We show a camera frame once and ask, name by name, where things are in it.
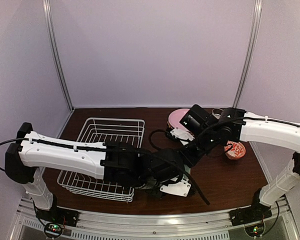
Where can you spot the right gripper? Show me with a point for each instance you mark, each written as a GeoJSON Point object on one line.
{"type": "Point", "coordinates": [189, 158]}

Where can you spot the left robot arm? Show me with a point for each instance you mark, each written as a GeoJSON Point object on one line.
{"type": "Point", "coordinates": [103, 166]}

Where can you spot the white and brown cup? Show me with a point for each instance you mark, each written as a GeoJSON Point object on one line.
{"type": "Point", "coordinates": [217, 112]}

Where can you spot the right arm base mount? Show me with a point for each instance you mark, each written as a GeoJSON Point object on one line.
{"type": "Point", "coordinates": [255, 212]}

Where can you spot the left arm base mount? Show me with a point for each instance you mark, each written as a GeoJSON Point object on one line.
{"type": "Point", "coordinates": [57, 215]}

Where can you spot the white bowl red pattern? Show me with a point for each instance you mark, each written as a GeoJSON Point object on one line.
{"type": "Point", "coordinates": [234, 150]}

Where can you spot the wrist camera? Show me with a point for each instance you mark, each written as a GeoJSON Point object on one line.
{"type": "Point", "coordinates": [182, 188]}
{"type": "Point", "coordinates": [181, 136]}

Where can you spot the aluminium frame post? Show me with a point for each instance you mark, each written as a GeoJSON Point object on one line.
{"type": "Point", "coordinates": [253, 36]}
{"type": "Point", "coordinates": [55, 53]}

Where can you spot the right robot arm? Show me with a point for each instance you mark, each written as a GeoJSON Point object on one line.
{"type": "Point", "coordinates": [239, 125]}

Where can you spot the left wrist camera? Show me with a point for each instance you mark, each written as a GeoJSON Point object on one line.
{"type": "Point", "coordinates": [182, 188]}

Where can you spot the aluminium front rail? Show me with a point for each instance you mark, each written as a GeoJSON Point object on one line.
{"type": "Point", "coordinates": [215, 225]}

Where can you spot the left aluminium frame post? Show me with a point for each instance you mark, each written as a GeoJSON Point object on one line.
{"type": "Point", "coordinates": [55, 53]}

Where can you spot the right aluminium frame post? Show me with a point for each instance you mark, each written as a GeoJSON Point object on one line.
{"type": "Point", "coordinates": [253, 36]}

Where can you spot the light pink plate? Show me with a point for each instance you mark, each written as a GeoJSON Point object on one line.
{"type": "Point", "coordinates": [175, 117]}

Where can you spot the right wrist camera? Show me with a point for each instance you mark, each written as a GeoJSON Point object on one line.
{"type": "Point", "coordinates": [181, 136]}

